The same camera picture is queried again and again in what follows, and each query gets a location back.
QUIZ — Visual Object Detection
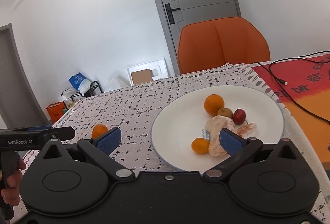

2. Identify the black cable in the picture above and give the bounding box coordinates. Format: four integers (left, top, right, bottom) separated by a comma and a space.
254, 56, 330, 125

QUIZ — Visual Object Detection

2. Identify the large orange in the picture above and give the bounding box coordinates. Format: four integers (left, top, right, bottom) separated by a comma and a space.
91, 124, 108, 139
204, 94, 225, 117

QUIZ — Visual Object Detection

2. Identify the person's left hand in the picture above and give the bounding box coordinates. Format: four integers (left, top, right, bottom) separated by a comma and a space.
1, 158, 26, 207

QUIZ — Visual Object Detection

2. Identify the orange gift box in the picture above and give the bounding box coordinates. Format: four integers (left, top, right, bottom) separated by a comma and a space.
46, 102, 67, 123

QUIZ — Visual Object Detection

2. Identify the red orange mat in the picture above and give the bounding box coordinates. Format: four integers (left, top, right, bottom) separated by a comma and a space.
253, 51, 329, 173

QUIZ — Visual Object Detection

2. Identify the brown fruit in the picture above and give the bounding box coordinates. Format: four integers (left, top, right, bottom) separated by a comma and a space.
217, 108, 233, 118

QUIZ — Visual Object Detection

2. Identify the black metal rack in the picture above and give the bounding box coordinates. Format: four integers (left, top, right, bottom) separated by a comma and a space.
59, 81, 104, 102

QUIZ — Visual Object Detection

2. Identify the brown cardboard piece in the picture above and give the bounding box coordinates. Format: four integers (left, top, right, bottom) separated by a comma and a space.
131, 69, 153, 85

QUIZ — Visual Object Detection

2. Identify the white plate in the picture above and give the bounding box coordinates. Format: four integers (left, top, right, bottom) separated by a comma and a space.
151, 85, 285, 173

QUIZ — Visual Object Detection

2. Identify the white foam packaging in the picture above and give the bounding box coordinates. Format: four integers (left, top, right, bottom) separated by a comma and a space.
127, 58, 169, 85

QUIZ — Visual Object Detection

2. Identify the white plastic bag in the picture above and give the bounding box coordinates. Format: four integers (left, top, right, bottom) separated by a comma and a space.
104, 70, 130, 93

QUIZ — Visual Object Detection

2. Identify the patterned white tablecloth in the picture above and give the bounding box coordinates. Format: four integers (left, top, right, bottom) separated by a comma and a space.
12, 62, 330, 224

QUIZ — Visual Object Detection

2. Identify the black door handle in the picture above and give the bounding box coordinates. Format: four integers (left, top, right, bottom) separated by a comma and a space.
164, 3, 180, 25

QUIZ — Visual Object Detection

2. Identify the orange chair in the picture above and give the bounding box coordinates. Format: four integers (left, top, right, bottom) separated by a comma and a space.
177, 17, 271, 74

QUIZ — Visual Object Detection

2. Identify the red fruit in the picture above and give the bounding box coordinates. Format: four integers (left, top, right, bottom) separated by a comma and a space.
232, 109, 246, 125

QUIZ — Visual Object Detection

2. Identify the small mandarin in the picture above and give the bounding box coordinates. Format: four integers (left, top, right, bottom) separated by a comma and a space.
191, 138, 209, 154

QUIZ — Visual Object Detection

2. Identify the blue white bag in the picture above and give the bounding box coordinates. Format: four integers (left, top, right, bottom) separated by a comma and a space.
68, 72, 92, 95

